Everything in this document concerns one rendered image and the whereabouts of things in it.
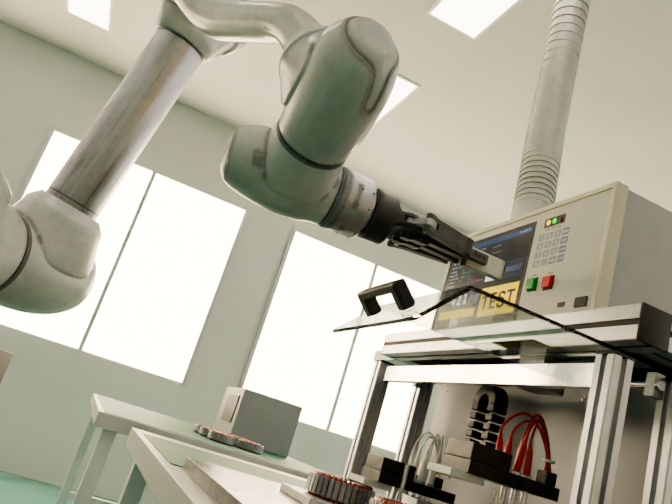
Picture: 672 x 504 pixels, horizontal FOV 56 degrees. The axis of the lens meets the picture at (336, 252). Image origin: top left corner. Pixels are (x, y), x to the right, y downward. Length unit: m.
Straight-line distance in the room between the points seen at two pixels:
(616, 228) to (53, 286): 0.92
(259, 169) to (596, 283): 0.47
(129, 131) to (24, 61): 4.85
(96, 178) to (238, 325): 4.47
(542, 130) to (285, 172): 2.11
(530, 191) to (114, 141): 1.79
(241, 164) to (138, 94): 0.47
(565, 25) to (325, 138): 2.51
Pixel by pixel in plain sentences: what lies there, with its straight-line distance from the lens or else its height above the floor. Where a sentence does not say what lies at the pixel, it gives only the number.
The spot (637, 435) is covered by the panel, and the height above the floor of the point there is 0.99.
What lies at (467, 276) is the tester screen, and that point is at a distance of 1.21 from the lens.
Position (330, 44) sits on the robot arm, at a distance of 0.74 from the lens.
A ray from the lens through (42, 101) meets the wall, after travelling 5.93.
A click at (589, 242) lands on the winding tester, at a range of 0.97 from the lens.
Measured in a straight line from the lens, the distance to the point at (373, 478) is 1.10.
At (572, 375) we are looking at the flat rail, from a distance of 0.84.
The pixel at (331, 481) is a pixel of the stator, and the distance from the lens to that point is 1.05.
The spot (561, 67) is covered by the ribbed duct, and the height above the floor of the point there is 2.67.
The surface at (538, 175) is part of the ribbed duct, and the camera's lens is 2.68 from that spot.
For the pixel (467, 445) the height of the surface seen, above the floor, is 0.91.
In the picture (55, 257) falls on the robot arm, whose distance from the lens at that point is 1.20.
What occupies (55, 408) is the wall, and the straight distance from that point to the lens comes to 5.50.
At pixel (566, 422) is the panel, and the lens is 1.08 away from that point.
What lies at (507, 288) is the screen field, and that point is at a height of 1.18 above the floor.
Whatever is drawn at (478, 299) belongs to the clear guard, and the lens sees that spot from 0.74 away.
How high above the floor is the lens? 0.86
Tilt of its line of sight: 17 degrees up
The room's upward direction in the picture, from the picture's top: 18 degrees clockwise
